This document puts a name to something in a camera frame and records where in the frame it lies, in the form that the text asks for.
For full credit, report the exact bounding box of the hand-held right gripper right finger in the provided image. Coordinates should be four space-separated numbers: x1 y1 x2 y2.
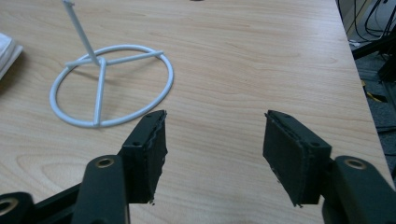
262 109 332 207

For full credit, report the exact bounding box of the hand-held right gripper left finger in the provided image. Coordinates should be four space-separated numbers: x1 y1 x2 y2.
117 109 169 205

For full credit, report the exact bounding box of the black metal stand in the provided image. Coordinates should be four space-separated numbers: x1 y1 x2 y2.
351 24 396 83

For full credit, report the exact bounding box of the white folded cloth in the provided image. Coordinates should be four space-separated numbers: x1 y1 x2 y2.
0 32 24 80

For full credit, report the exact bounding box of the white wire stand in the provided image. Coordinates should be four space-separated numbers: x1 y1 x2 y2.
49 0 175 129

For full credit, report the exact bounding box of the yellow cable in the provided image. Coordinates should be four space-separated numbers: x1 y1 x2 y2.
361 79 383 104

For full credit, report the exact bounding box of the black cable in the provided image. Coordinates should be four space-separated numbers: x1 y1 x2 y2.
335 0 396 44

